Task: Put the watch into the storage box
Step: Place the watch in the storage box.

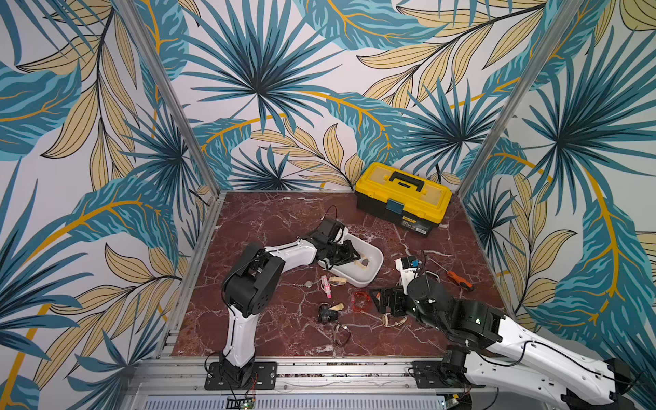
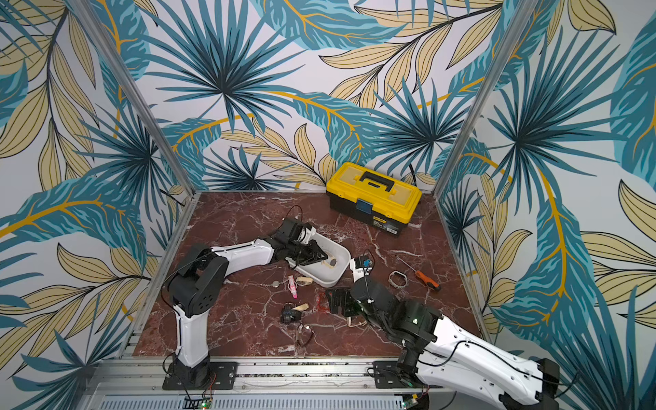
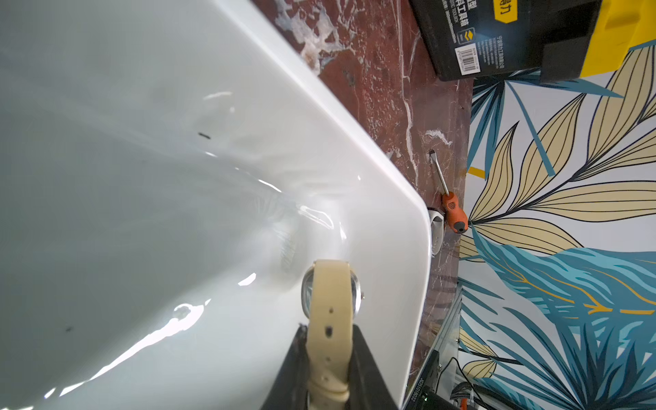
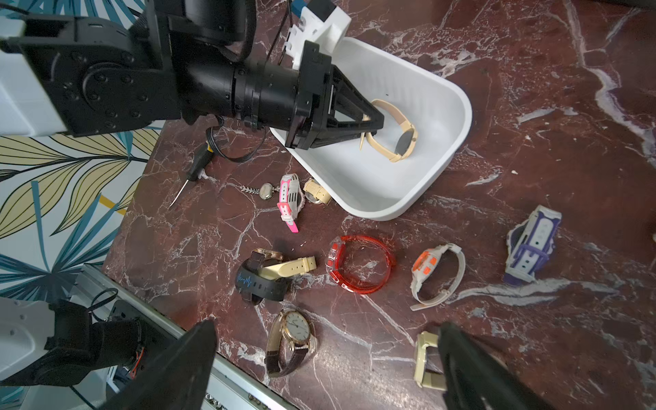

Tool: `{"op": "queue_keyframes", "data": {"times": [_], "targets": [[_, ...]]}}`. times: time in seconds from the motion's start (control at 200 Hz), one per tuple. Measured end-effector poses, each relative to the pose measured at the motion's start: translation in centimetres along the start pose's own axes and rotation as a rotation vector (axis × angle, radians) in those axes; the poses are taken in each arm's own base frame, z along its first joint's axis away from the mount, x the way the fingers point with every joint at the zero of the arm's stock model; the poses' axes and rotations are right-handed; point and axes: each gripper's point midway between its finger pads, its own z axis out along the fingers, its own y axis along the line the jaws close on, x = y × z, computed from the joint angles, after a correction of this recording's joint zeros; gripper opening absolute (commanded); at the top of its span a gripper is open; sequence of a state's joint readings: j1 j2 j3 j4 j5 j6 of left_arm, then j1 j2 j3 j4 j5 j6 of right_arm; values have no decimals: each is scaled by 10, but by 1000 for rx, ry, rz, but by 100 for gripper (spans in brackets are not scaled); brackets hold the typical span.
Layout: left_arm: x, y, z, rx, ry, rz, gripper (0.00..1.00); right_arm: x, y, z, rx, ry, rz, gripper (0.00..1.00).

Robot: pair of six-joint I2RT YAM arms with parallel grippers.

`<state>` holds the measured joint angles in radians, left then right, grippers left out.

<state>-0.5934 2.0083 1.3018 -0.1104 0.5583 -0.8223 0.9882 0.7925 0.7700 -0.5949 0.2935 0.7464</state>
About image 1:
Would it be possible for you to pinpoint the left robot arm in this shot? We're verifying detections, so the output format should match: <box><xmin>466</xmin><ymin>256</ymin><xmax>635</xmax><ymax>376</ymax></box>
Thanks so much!
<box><xmin>222</xmin><ymin>234</ymin><xmax>365</xmax><ymax>371</ymax></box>

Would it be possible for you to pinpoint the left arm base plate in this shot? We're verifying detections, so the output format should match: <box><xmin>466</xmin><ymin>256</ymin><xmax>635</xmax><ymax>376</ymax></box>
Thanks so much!
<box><xmin>204</xmin><ymin>361</ymin><xmax>278</xmax><ymax>391</ymax></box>

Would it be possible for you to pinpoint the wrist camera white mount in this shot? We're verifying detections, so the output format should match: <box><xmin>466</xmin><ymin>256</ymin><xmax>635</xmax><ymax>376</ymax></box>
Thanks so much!
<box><xmin>309</xmin><ymin>217</ymin><xmax>348</xmax><ymax>246</ymax></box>
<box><xmin>395</xmin><ymin>256</ymin><xmax>423</xmax><ymax>295</ymax></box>

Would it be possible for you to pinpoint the orange handled screwdriver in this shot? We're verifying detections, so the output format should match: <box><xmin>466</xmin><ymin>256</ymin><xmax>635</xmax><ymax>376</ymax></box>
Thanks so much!
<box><xmin>428</xmin><ymin>257</ymin><xmax>474</xmax><ymax>292</ymax></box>

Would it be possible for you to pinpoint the brown leather gold watch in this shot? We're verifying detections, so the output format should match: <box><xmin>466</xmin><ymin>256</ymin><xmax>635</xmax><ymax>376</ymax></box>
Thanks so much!
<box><xmin>332</xmin><ymin>323</ymin><xmax>352</xmax><ymax>348</ymax></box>

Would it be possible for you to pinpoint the red translucent watch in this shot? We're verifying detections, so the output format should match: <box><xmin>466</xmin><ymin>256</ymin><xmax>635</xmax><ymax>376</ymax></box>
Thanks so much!
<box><xmin>351</xmin><ymin>291</ymin><xmax>372</xmax><ymax>313</ymax></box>

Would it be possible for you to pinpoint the silver pendant with chain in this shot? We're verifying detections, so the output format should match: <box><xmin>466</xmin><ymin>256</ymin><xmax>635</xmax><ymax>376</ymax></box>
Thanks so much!
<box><xmin>294</xmin><ymin>281</ymin><xmax>314</xmax><ymax>289</ymax></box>

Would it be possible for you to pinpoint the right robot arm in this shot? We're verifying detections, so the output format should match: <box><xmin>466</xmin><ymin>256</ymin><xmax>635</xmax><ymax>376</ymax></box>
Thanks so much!
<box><xmin>369</xmin><ymin>274</ymin><xmax>636</xmax><ymax>409</ymax></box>

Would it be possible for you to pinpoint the yellow black plastic toolbox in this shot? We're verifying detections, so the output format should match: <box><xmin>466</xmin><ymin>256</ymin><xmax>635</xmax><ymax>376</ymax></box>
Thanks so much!
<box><xmin>355</xmin><ymin>162</ymin><xmax>452</xmax><ymax>237</ymax></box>

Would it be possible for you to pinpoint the beige square-face watch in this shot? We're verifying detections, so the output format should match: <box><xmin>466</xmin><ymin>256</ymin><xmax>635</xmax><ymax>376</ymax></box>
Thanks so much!
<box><xmin>381</xmin><ymin>314</ymin><xmax>408</xmax><ymax>328</ymax></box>

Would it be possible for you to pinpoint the aluminium front rail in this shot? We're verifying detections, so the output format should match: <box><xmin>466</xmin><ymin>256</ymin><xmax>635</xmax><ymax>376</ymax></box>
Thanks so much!
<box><xmin>119</xmin><ymin>357</ymin><xmax>565</xmax><ymax>409</ymax></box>

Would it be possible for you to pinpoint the white plastic storage tray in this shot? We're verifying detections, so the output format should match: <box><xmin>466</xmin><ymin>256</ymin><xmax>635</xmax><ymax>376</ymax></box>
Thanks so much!
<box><xmin>318</xmin><ymin>228</ymin><xmax>384</xmax><ymax>288</ymax></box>

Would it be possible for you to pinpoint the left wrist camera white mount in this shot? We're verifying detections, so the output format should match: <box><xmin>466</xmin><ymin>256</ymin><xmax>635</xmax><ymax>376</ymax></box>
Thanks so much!
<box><xmin>309</xmin><ymin>217</ymin><xmax>348</xmax><ymax>246</ymax></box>

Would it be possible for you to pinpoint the pink white watch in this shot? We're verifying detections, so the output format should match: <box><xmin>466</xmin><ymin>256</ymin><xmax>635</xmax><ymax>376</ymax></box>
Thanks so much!
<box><xmin>320</xmin><ymin>275</ymin><xmax>331</xmax><ymax>299</ymax></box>

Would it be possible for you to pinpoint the beige watch near tray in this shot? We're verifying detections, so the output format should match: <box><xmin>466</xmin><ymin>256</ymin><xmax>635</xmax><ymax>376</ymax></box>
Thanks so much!
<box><xmin>328</xmin><ymin>277</ymin><xmax>348</xmax><ymax>286</ymax></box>

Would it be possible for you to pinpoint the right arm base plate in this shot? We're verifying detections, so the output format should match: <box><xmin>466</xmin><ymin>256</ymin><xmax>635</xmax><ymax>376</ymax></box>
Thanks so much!
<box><xmin>408</xmin><ymin>360</ymin><xmax>479</xmax><ymax>391</ymax></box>

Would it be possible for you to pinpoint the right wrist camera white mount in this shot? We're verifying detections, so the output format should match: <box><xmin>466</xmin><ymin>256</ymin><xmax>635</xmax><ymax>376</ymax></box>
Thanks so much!
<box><xmin>395</xmin><ymin>256</ymin><xmax>423</xmax><ymax>295</ymax></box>

